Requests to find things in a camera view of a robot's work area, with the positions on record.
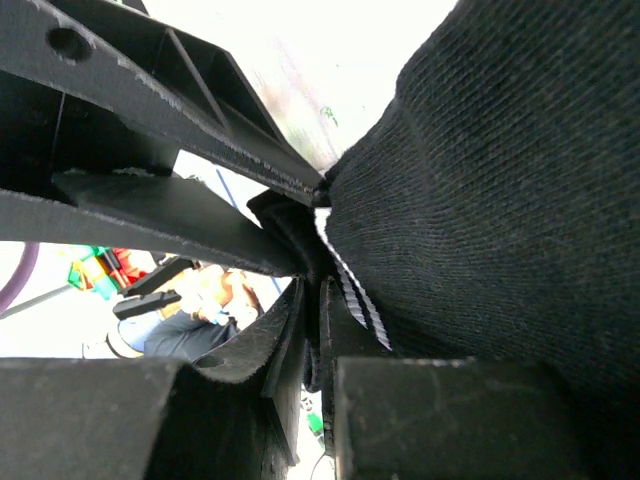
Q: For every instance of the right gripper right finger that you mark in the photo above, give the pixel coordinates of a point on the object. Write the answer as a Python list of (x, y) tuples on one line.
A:
[(389, 418)]

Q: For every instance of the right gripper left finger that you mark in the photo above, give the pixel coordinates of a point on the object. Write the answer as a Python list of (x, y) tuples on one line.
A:
[(232, 415)]

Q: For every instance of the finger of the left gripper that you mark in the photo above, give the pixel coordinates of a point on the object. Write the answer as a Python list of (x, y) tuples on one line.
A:
[(158, 80), (163, 214)]

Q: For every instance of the black sock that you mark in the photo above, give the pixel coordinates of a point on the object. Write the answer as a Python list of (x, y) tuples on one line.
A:
[(493, 210)]

